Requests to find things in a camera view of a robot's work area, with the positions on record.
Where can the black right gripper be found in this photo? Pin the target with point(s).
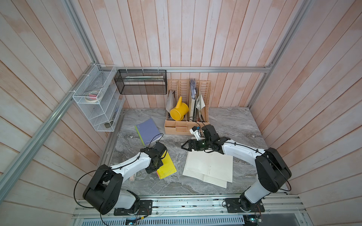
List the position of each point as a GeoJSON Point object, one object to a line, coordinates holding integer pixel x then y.
{"type": "Point", "coordinates": [191, 142]}

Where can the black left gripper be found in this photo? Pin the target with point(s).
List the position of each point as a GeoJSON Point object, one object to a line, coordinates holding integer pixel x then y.
{"type": "Point", "coordinates": [160, 164]}

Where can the yellow notebook pink spine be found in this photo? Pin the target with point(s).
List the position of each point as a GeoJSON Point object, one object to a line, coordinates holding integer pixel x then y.
{"type": "Point", "coordinates": [168, 168]}

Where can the purple notebook green spine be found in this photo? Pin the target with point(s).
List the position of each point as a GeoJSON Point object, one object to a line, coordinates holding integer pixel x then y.
{"type": "Point", "coordinates": [148, 132]}

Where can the cream notebook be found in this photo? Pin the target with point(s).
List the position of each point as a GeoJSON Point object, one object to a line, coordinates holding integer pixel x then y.
{"type": "Point", "coordinates": [213, 168]}

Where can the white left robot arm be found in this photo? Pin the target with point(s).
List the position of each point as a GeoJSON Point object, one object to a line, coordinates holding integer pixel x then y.
{"type": "Point", "coordinates": [104, 191]}

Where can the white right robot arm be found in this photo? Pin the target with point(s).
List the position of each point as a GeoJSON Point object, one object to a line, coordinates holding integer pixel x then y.
{"type": "Point", "coordinates": [272, 171]}

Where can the yellow plastic watering can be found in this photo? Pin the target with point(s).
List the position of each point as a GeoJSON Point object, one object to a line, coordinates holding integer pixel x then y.
{"type": "Point", "coordinates": [179, 111]}

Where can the illustrated book in organizer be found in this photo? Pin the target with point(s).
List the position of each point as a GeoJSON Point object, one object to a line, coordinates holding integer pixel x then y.
{"type": "Point", "coordinates": [200, 105]}

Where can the peach plastic desk organizer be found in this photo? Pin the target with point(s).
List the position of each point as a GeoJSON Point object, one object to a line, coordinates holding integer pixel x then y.
{"type": "Point", "coordinates": [181, 88]}

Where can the grey folder in organizer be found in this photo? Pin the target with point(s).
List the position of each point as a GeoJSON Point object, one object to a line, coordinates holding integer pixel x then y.
{"type": "Point", "coordinates": [171, 101]}

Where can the grey-green book in organizer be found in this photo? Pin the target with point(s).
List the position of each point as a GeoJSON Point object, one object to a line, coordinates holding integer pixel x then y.
{"type": "Point", "coordinates": [192, 98]}

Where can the tape roll on shelf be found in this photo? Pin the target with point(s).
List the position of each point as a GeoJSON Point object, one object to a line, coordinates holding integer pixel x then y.
{"type": "Point", "coordinates": [93, 96]}

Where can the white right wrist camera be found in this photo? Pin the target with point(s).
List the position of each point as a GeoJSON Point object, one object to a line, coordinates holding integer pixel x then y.
{"type": "Point", "coordinates": [195, 130]}

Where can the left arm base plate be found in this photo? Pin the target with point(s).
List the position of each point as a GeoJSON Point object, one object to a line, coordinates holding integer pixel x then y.
{"type": "Point", "coordinates": [142, 207]}

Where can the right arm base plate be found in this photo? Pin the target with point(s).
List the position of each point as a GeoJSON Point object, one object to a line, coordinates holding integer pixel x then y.
{"type": "Point", "coordinates": [234, 204]}

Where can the black mesh wall basket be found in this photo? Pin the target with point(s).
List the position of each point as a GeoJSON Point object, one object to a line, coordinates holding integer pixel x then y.
{"type": "Point", "coordinates": [141, 82]}

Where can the white wire wall shelf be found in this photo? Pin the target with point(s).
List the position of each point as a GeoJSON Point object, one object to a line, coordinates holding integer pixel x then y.
{"type": "Point", "coordinates": [103, 115]}

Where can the aluminium frame rail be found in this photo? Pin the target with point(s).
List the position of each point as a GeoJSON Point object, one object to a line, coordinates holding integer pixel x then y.
{"type": "Point", "coordinates": [204, 69]}

